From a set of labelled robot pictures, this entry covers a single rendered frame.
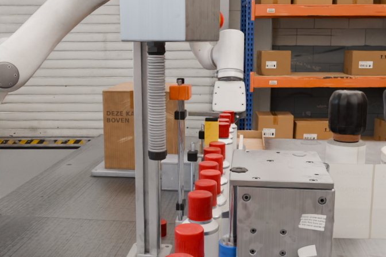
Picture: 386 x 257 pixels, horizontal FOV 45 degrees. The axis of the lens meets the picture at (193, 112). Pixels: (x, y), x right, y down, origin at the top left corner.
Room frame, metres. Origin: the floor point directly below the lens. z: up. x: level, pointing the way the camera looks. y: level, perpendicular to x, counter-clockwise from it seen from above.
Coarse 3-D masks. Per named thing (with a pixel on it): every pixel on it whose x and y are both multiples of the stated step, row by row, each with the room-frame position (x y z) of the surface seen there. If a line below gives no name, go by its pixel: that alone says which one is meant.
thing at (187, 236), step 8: (184, 224) 0.49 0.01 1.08; (192, 224) 0.49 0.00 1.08; (176, 232) 0.48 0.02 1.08; (184, 232) 0.47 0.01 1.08; (192, 232) 0.47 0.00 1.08; (200, 232) 0.48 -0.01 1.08; (176, 240) 0.48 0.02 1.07; (184, 240) 0.47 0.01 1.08; (192, 240) 0.47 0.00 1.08; (200, 240) 0.47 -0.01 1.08; (176, 248) 0.48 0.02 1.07; (184, 248) 0.47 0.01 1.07; (192, 248) 0.47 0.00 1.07; (200, 248) 0.47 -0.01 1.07; (200, 256) 0.47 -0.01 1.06
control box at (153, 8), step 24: (120, 0) 0.89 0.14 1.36; (144, 0) 0.84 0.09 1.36; (168, 0) 0.80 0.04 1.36; (192, 0) 0.79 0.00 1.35; (216, 0) 0.84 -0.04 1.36; (120, 24) 0.89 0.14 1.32; (144, 24) 0.84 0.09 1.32; (168, 24) 0.80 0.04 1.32; (192, 24) 0.79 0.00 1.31; (216, 24) 0.84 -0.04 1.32
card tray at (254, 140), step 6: (240, 132) 2.10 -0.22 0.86; (246, 132) 2.10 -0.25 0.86; (252, 132) 2.09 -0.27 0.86; (258, 132) 2.09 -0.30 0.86; (246, 138) 2.09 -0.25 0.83; (252, 138) 2.09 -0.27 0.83; (258, 138) 2.09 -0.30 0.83; (246, 144) 1.97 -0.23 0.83; (252, 144) 1.97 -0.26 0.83; (258, 144) 1.97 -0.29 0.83; (264, 144) 1.82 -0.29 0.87
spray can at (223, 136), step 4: (220, 124) 1.11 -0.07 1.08; (224, 124) 1.11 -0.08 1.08; (228, 124) 1.11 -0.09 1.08; (220, 128) 1.11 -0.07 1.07; (224, 128) 1.10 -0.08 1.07; (228, 128) 1.11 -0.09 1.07; (220, 132) 1.11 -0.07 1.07; (224, 132) 1.10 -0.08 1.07; (228, 132) 1.11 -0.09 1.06; (220, 136) 1.11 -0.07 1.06; (224, 136) 1.10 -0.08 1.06; (228, 136) 1.11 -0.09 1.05; (220, 140) 1.10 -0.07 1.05; (224, 140) 1.10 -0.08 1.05; (228, 140) 1.11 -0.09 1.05; (228, 144) 1.10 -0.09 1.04; (232, 144) 1.11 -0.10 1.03; (228, 148) 1.10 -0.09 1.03; (232, 148) 1.11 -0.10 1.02; (228, 152) 1.10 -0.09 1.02; (232, 152) 1.11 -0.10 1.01; (228, 156) 1.10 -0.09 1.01; (232, 156) 1.11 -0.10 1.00; (228, 160) 1.10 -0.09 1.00
